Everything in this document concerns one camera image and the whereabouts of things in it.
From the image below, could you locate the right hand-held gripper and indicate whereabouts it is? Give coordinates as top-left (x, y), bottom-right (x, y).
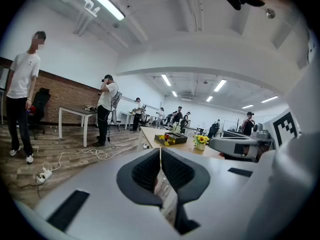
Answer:
top-left (209, 108), bottom-right (302, 160)

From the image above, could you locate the black cable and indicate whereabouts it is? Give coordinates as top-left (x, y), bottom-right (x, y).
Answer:
top-left (5, 173), bottom-right (48, 200)

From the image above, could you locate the white table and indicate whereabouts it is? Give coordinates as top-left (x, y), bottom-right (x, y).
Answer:
top-left (58, 105), bottom-right (99, 148)

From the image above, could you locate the sunflower bouquet in vase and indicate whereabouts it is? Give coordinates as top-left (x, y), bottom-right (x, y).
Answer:
top-left (192, 134), bottom-right (210, 151)

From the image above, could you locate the group of ceiling light tubes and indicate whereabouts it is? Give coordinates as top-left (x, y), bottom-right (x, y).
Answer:
top-left (160, 73), bottom-right (279, 110)

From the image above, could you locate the long ceiling lamp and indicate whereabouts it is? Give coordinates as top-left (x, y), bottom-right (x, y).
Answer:
top-left (83, 0), bottom-right (126, 22)

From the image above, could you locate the black box with yellow drawer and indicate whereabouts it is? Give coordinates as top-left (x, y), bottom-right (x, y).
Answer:
top-left (154, 131), bottom-right (188, 147)

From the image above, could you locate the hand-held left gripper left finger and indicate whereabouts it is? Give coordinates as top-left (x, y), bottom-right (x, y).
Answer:
top-left (116, 147), bottom-right (163, 209)

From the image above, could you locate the grey backpack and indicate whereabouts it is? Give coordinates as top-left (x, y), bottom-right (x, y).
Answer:
top-left (110, 91), bottom-right (123, 110)

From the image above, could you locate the white cable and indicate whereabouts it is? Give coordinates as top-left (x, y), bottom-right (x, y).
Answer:
top-left (41, 143), bottom-right (139, 172)

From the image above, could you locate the white desk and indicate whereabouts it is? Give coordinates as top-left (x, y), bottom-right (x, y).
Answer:
top-left (119, 110), bottom-right (137, 131)

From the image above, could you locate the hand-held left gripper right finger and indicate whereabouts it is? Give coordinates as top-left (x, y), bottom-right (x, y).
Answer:
top-left (161, 147), bottom-right (211, 236)

